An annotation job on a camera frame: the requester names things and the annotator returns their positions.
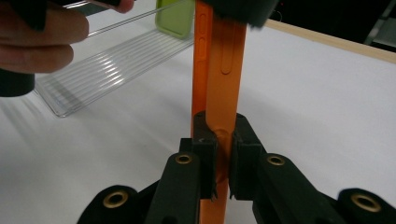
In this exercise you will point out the green cartoon phone case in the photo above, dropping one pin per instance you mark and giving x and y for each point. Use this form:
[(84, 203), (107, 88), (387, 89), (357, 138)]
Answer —
[(176, 18)]

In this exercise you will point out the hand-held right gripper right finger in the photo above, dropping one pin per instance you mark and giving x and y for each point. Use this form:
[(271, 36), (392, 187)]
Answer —
[(280, 189)]

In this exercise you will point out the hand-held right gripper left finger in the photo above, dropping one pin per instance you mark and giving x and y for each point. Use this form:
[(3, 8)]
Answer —
[(182, 186)]

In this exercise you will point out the light wooden table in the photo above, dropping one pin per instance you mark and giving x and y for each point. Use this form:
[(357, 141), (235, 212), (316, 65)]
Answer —
[(342, 42)]

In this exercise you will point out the white metal desk frame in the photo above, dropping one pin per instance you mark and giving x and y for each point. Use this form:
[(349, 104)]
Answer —
[(386, 32)]

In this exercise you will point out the orange phone case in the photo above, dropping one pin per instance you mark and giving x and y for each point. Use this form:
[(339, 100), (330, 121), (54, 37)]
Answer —
[(222, 93)]

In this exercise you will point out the clear plastic tray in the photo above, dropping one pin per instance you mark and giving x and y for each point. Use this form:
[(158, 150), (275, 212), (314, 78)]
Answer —
[(102, 74)]

